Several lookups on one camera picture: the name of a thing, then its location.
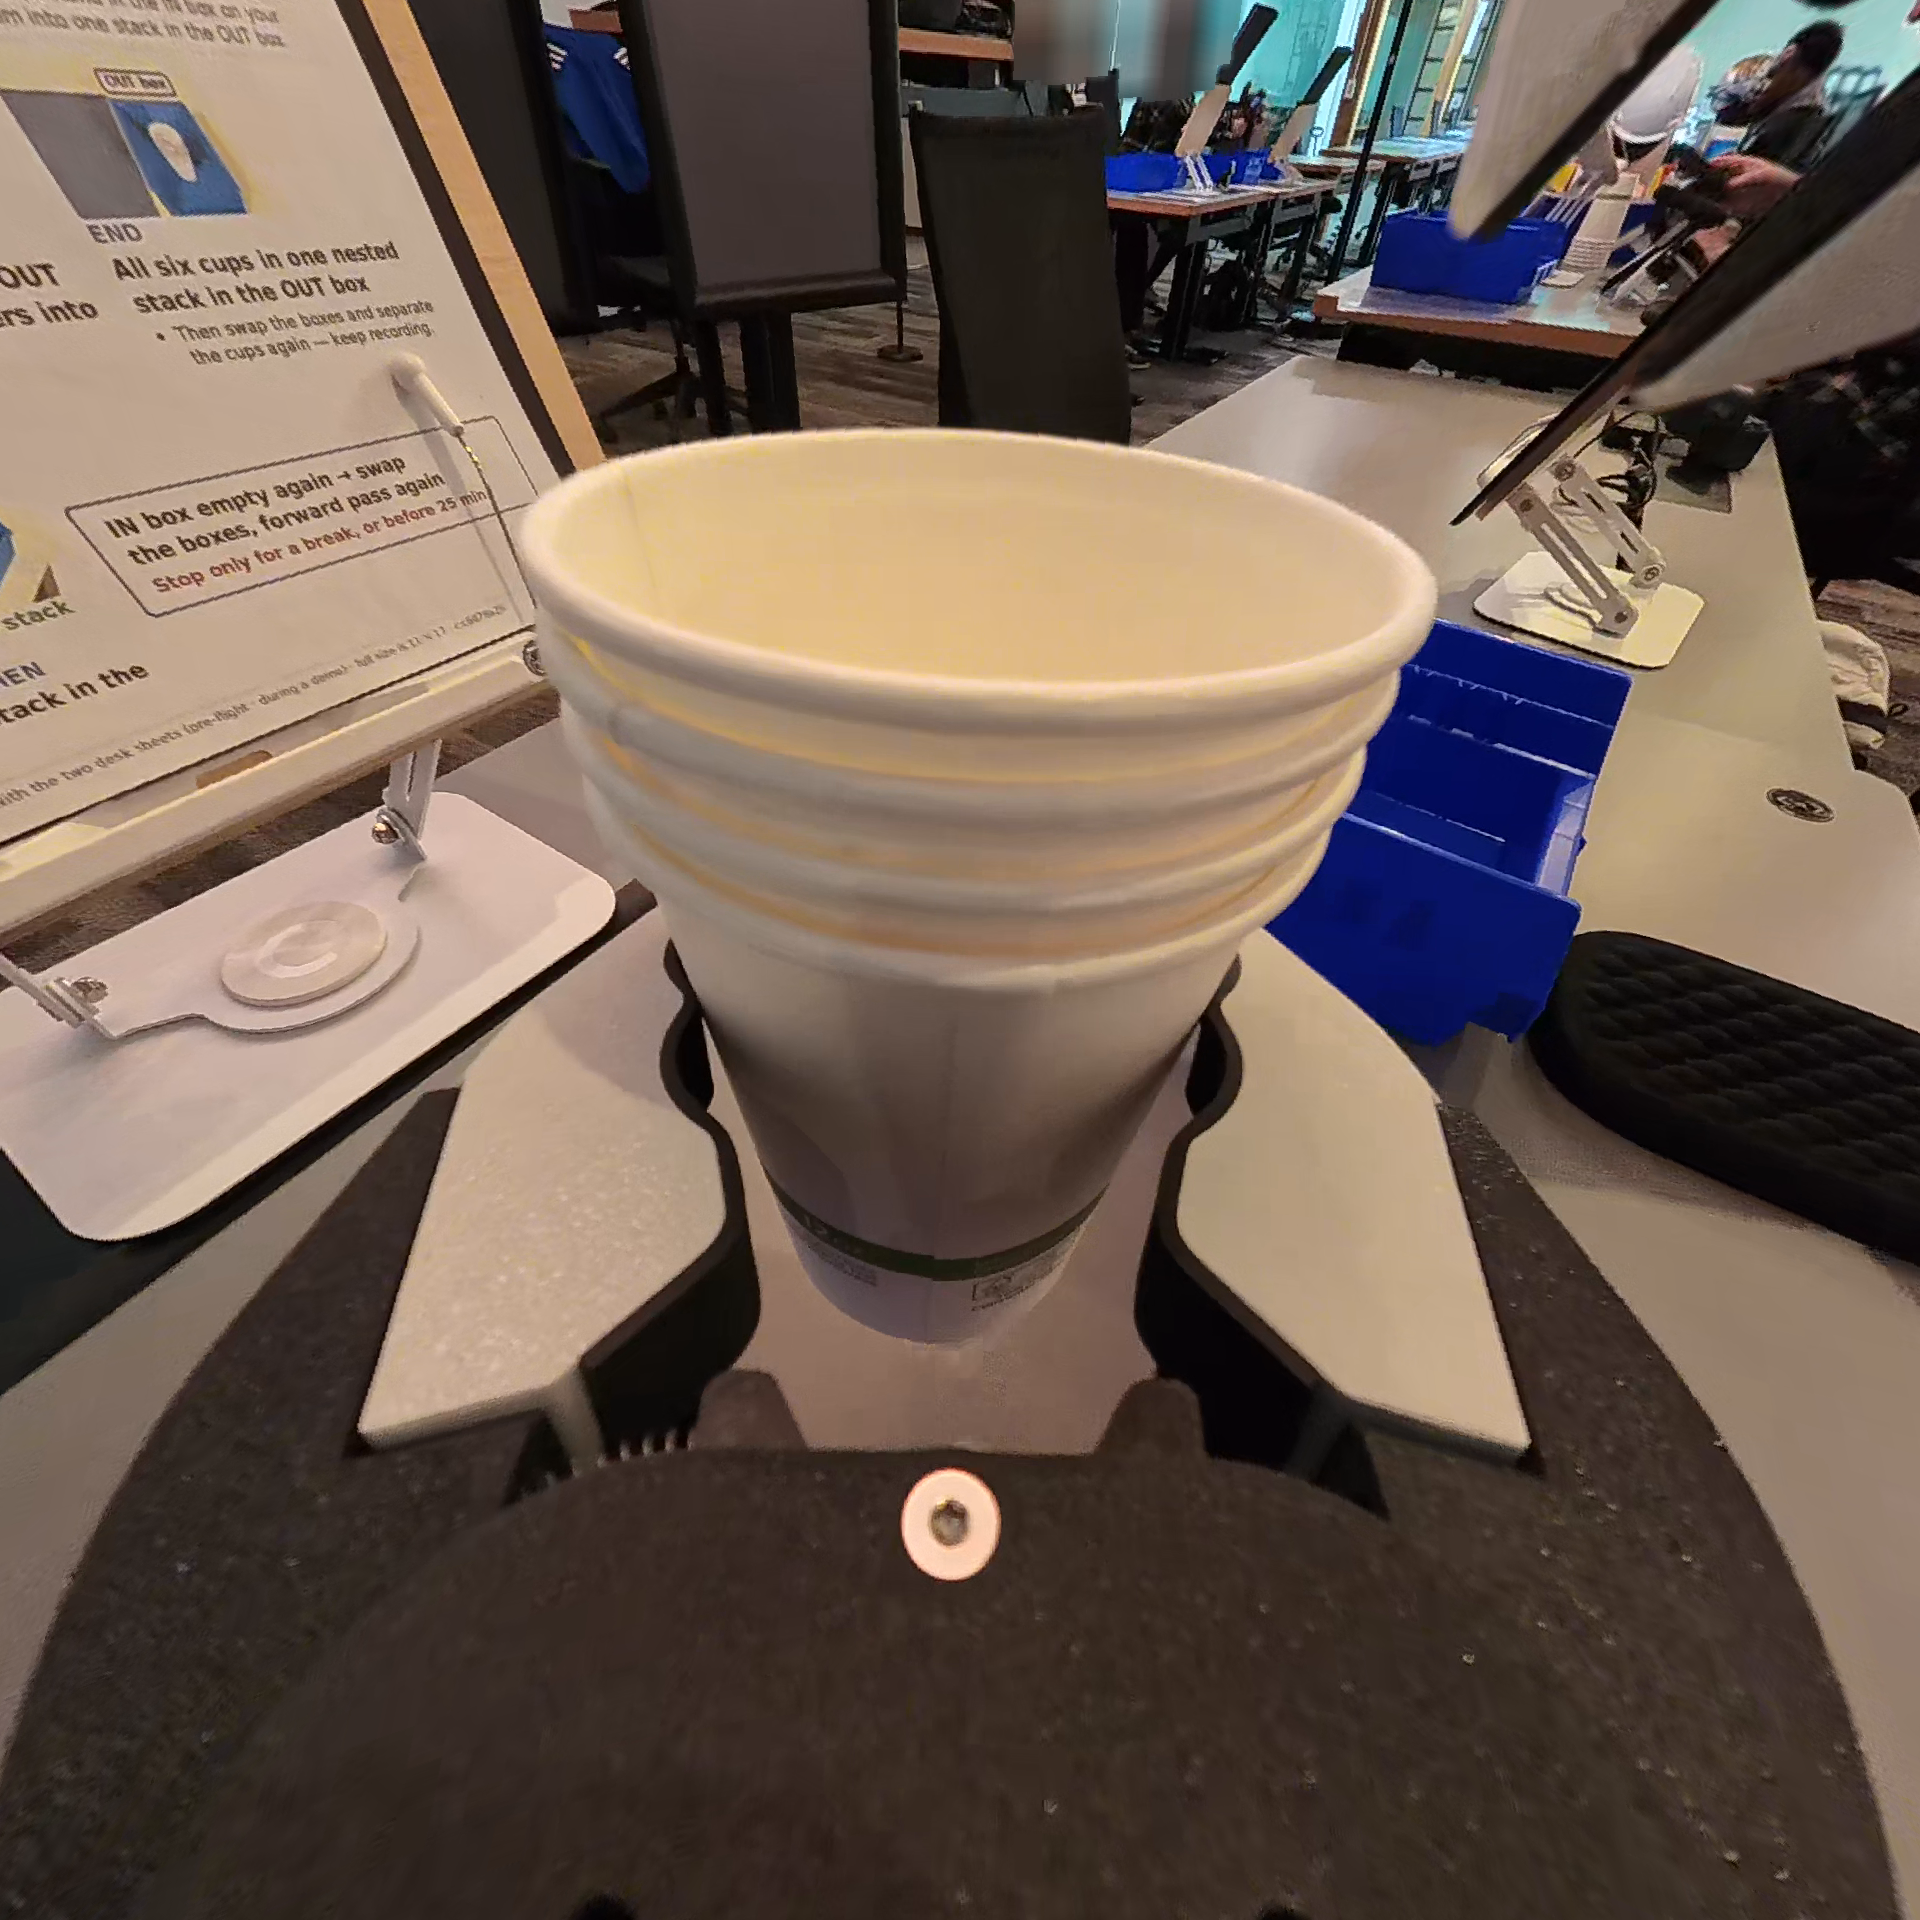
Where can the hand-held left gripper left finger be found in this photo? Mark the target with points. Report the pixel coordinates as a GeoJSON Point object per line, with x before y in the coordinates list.
{"type": "Point", "coordinates": [509, 1261]}

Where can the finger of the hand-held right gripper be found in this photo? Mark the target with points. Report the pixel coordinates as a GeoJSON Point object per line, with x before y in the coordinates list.
{"type": "Point", "coordinates": [1576, 76]}
{"type": "Point", "coordinates": [1816, 286]}

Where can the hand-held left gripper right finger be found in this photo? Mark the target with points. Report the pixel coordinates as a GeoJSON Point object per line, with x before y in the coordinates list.
{"type": "Point", "coordinates": [1364, 1261]}

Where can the blue plastic bin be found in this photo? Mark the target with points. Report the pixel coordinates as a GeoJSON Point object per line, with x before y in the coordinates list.
{"type": "Point", "coordinates": [1440, 871]}

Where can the stack of nested white cups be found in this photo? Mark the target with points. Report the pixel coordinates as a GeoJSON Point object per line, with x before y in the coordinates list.
{"type": "Point", "coordinates": [960, 1053]}

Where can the wooden desk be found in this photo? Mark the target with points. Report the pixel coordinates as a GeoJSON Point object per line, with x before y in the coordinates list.
{"type": "Point", "coordinates": [1469, 326]}

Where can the pale cloth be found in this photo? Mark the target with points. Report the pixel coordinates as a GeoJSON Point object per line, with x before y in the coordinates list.
{"type": "Point", "coordinates": [1852, 692]}

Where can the black textured pad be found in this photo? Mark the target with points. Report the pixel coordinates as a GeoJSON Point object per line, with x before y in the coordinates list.
{"type": "Point", "coordinates": [1739, 1083]}

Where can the round table grommet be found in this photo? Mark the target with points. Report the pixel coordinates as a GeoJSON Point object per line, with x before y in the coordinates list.
{"type": "Point", "coordinates": [1801, 806]}

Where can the black office chair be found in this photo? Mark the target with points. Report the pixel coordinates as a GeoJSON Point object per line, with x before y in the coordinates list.
{"type": "Point", "coordinates": [1019, 270]}

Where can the black framed panel on stand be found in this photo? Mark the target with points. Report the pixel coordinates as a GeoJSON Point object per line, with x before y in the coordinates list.
{"type": "Point", "coordinates": [765, 152]}

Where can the wooden instruction board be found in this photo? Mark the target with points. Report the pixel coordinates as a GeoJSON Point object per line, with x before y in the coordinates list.
{"type": "Point", "coordinates": [240, 392]}

